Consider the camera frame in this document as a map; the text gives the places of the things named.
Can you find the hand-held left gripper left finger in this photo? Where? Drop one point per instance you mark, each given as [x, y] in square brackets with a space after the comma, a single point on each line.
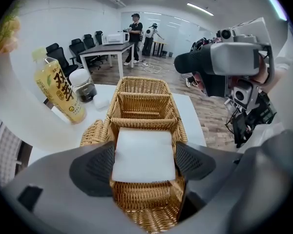
[92, 169]

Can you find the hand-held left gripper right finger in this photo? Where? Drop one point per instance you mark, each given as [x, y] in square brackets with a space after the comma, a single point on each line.
[195, 162]

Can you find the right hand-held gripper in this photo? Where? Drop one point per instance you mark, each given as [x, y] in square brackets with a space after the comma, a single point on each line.
[234, 57]

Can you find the white tissues stack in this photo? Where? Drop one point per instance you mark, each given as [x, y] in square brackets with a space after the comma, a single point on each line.
[143, 155]

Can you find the wicker basket box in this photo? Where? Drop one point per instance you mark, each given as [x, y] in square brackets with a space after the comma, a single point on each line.
[142, 99]

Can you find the person's right forearm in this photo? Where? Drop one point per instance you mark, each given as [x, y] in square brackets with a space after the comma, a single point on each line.
[277, 79]

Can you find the person's right hand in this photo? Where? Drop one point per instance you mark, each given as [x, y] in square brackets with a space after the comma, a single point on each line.
[263, 69]

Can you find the white shoe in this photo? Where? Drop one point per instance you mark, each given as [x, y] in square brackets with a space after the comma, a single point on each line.
[188, 82]

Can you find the small wicker basket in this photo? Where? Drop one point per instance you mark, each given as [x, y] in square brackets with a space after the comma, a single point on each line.
[91, 134]

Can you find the grey waste bin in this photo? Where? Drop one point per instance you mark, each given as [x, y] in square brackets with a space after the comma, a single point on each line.
[171, 54]

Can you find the yellow side table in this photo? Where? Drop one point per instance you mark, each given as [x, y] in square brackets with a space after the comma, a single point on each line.
[160, 46]

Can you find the ceiling light strip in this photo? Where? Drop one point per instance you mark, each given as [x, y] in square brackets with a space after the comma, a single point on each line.
[199, 9]

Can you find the small white case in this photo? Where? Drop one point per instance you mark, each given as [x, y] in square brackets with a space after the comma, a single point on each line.
[101, 103]

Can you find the clear jar with white lid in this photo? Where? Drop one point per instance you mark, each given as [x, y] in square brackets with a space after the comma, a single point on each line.
[82, 85]

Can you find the yellow tea bottle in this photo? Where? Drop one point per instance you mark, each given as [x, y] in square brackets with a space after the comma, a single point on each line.
[59, 86]

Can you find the white microwave oven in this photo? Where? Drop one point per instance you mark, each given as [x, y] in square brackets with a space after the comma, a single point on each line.
[115, 38]

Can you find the dark desk with white legs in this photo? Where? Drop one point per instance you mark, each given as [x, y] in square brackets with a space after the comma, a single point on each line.
[107, 49]

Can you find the black office chair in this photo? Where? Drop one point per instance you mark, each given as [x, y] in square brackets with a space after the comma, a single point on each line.
[89, 41]
[98, 36]
[61, 57]
[81, 49]

